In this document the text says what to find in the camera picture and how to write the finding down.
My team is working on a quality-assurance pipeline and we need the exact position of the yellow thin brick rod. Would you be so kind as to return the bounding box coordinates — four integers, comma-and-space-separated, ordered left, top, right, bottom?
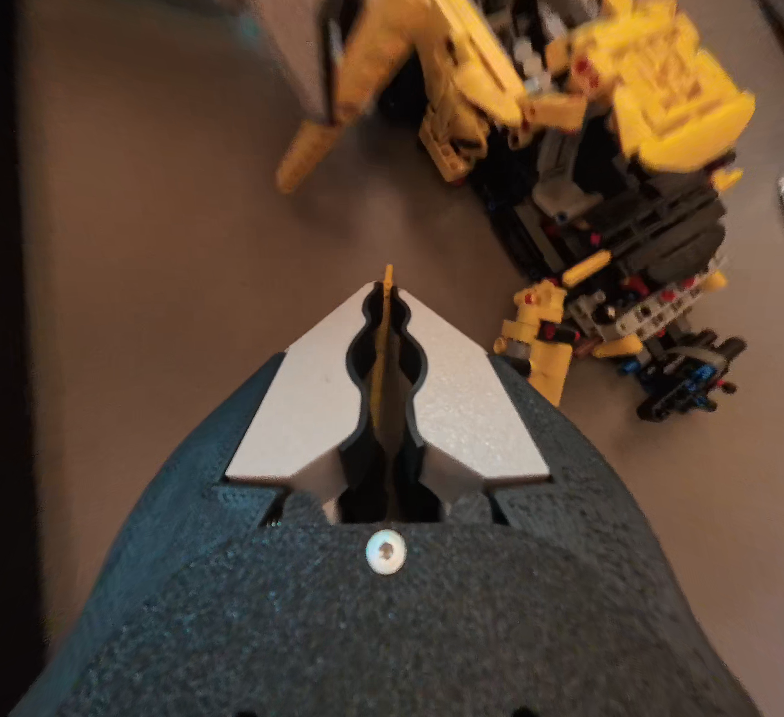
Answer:
375, 264, 396, 448

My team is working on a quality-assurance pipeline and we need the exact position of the grey desk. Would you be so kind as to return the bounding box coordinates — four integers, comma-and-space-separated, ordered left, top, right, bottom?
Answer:
12, 0, 784, 699

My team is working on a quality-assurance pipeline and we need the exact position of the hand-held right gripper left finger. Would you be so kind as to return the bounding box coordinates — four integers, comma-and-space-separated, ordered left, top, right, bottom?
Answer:
224, 281, 383, 523

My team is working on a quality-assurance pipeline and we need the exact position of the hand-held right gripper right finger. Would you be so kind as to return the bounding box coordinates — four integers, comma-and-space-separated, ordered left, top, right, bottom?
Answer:
394, 286, 551, 514

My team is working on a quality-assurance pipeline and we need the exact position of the yellow toy brick car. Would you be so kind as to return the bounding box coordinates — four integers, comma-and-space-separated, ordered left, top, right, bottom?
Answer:
274, 0, 757, 277

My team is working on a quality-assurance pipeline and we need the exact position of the grey black brick chassis module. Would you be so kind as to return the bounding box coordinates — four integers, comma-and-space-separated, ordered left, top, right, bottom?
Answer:
563, 249, 748, 423

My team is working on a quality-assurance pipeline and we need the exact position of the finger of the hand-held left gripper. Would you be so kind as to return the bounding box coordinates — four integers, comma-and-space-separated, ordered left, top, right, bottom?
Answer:
202, 0, 368, 125

